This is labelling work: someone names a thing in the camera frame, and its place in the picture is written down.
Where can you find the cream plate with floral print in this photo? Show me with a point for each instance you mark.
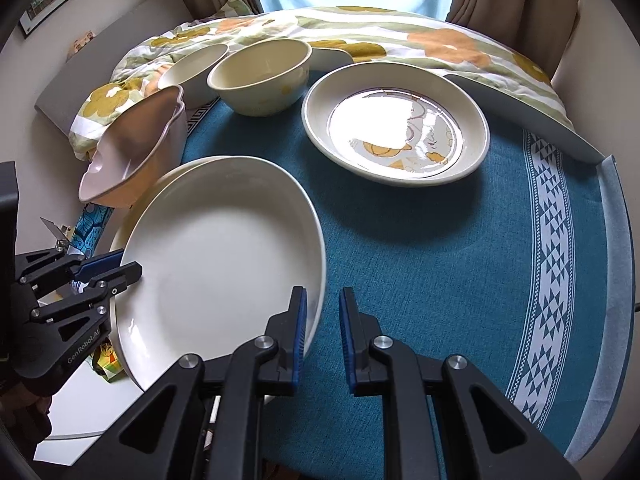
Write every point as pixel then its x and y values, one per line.
pixel 395 125

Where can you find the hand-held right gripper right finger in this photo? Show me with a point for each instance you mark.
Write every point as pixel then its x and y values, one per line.
pixel 348 340

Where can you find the cream bowl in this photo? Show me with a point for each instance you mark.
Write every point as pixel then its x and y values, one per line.
pixel 260 75
pixel 192 67

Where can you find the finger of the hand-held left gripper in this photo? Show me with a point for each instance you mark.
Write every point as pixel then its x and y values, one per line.
pixel 102 262
pixel 122 277

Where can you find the small metal tool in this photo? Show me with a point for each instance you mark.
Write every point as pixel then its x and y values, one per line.
pixel 51 229

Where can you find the teal tablecloth with white band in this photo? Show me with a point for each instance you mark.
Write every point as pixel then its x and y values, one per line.
pixel 425 260

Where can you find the white low table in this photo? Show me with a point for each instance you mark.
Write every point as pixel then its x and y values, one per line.
pixel 80 415

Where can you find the plain cream plate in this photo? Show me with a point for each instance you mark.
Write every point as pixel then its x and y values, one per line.
pixel 125 345

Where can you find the floral quilted blanket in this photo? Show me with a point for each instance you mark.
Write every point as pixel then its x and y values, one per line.
pixel 380 35

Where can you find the brown plate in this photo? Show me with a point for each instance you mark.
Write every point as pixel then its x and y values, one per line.
pixel 132 145

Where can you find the light blue cloth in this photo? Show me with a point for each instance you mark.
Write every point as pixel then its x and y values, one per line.
pixel 617 270

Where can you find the person's left hand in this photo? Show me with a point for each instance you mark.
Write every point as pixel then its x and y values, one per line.
pixel 25 412

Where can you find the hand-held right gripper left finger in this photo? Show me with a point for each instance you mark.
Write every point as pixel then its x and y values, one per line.
pixel 300 332

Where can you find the plain white plate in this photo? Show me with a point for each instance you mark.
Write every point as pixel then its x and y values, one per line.
pixel 215 265

